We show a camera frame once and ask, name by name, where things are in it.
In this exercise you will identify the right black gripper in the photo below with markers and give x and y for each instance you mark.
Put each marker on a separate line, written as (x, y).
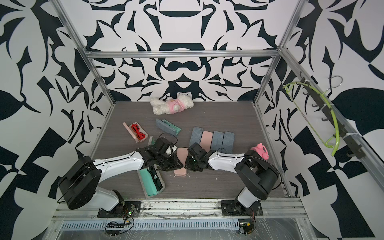
(187, 166)

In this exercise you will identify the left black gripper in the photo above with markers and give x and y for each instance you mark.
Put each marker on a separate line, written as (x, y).
(167, 159)

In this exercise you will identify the teal case yellow glasses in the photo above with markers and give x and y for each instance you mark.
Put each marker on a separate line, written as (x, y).
(152, 141)

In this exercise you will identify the pink case purple glasses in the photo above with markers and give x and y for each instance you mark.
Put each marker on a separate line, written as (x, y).
(182, 154)

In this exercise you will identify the pink case thin glasses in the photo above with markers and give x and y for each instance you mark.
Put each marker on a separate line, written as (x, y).
(206, 140)

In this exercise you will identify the teal case black sunglasses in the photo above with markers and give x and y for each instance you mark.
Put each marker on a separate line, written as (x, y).
(151, 181)

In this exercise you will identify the grey case white glasses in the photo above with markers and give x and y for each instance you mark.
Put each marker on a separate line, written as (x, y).
(196, 135)

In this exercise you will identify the grey teal case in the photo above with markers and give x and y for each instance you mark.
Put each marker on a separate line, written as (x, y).
(167, 127)

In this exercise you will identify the grey case black sunglasses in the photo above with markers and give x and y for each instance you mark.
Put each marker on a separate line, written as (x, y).
(228, 142)

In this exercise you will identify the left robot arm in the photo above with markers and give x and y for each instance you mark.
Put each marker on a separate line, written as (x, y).
(80, 185)

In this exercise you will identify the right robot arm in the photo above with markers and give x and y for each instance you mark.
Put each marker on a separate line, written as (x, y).
(252, 167)

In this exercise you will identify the pink case red glasses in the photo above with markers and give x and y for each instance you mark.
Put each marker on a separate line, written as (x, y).
(136, 131)

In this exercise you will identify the white pink plush toy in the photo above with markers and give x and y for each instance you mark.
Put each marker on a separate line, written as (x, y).
(172, 106)

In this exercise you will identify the pink alarm clock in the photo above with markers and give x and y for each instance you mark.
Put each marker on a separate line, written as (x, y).
(262, 151)

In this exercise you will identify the small black electronics box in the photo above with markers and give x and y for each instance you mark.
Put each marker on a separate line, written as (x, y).
(246, 228)

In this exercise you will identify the green clothes hanger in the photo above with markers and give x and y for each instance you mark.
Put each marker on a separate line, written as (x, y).
(295, 92)

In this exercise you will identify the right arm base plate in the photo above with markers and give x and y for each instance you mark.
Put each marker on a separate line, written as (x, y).
(234, 208)

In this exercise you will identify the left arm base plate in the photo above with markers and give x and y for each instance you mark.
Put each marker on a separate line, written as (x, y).
(129, 208)

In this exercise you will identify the black connector with cables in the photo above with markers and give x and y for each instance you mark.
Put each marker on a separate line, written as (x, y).
(114, 226)

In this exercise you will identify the black wall hook rack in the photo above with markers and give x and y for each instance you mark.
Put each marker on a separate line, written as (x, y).
(325, 105)

